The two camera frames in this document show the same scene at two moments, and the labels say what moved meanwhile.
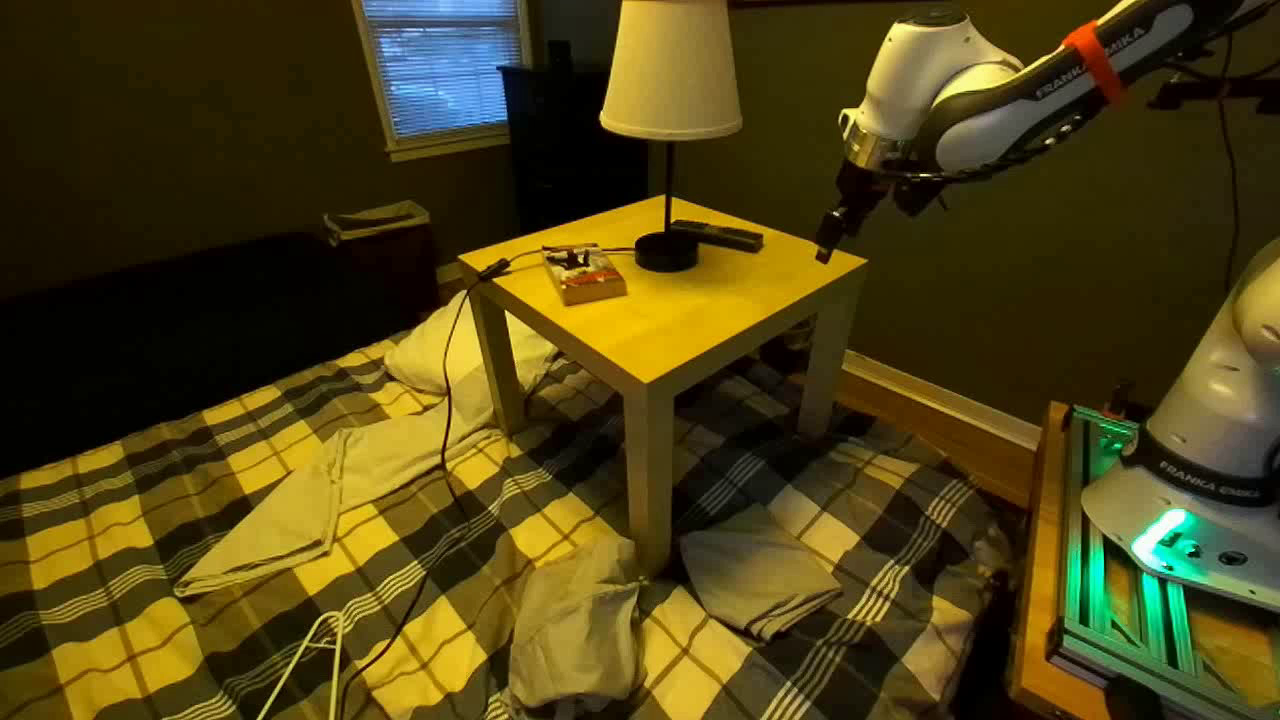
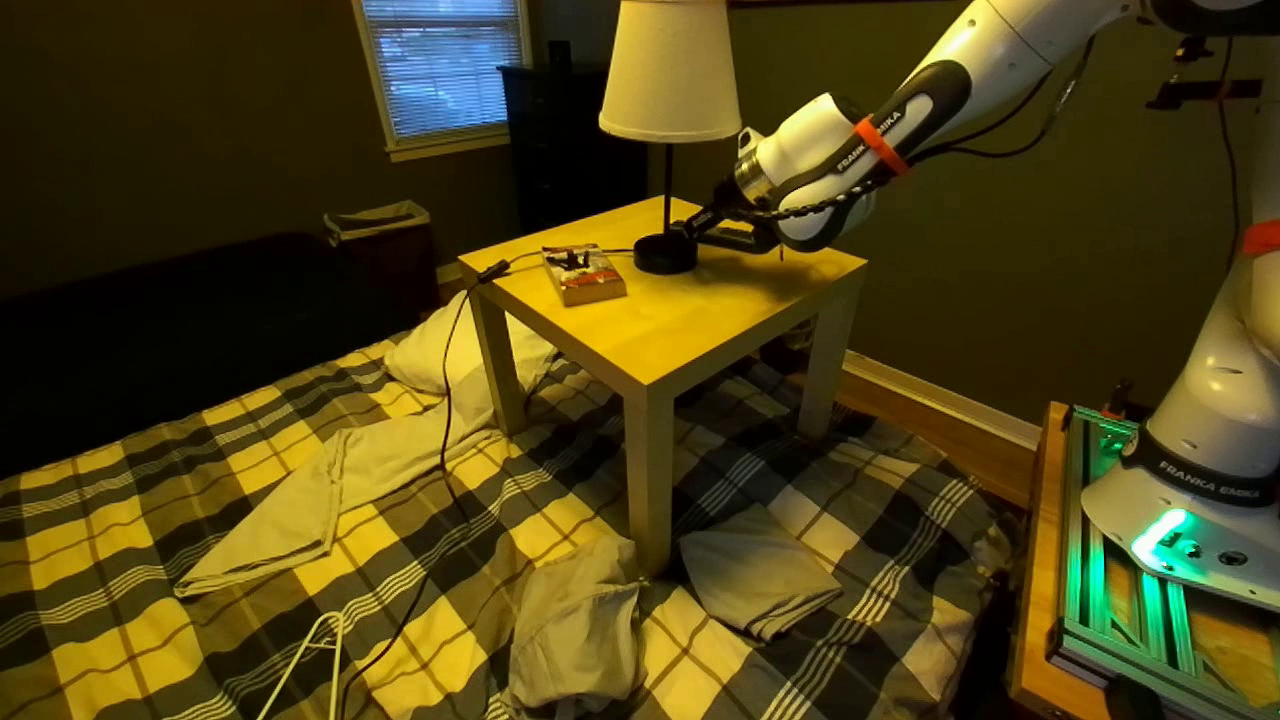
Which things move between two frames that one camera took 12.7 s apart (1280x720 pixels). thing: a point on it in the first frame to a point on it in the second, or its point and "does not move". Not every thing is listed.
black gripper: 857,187 to 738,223
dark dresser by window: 564,165 does not move
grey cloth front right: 757,572 does not move
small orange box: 590,285 does not move
